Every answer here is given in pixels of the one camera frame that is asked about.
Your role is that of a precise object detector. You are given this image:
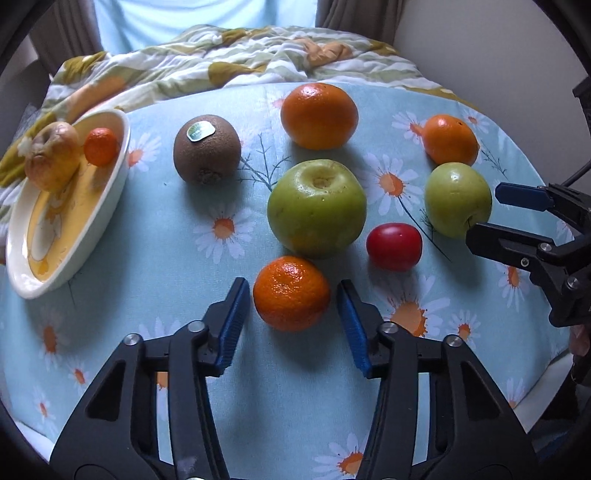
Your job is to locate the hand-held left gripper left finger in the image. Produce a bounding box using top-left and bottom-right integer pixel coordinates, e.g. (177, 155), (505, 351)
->
(50, 277), (252, 480)

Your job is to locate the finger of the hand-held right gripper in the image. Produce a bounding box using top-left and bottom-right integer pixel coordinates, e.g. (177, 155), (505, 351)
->
(465, 222), (591, 289)
(496, 182), (591, 232)

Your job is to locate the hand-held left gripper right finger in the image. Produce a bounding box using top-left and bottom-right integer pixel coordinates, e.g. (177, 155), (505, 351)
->
(337, 279), (539, 480)

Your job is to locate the small green apple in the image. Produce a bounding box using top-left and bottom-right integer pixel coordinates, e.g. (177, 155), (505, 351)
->
(424, 162), (493, 238)

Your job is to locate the red tomato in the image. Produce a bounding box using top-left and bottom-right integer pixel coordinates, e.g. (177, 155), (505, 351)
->
(366, 223), (423, 272)

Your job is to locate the small orange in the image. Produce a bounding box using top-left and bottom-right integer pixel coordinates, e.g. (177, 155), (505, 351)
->
(422, 114), (479, 167)

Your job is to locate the large green apple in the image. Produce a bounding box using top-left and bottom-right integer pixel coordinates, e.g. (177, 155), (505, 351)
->
(267, 159), (368, 260)

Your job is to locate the brown kiwi with sticker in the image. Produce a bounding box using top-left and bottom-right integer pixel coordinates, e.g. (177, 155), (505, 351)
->
(173, 115), (242, 186)

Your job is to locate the cream oval bowl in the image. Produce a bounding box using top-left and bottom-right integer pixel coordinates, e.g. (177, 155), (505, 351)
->
(6, 109), (131, 301)

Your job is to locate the large orange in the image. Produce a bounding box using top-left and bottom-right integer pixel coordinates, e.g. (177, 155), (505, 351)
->
(281, 83), (359, 151)

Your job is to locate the person's right hand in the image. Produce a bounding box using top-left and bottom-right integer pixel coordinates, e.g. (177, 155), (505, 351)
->
(569, 323), (591, 361)

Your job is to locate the blue daisy tablecloth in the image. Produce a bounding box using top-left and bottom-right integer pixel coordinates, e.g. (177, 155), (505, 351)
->
(0, 82), (575, 480)

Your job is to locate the tiny orange mandarin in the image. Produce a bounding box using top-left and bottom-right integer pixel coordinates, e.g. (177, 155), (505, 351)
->
(83, 128), (119, 167)

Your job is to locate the brown curtain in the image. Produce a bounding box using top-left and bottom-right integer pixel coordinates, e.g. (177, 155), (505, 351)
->
(34, 0), (102, 75)
(315, 0), (402, 47)

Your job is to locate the wrinkled yellow apple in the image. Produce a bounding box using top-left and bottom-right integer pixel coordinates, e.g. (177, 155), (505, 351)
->
(24, 121), (81, 192)

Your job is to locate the striped green white blanket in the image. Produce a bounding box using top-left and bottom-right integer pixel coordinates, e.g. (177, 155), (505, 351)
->
(0, 24), (483, 222)

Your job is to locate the light blue sheer curtain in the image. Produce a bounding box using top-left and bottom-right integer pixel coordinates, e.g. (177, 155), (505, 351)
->
(95, 0), (319, 51)

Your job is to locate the black cable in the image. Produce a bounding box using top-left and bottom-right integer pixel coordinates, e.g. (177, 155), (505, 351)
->
(566, 159), (591, 185)

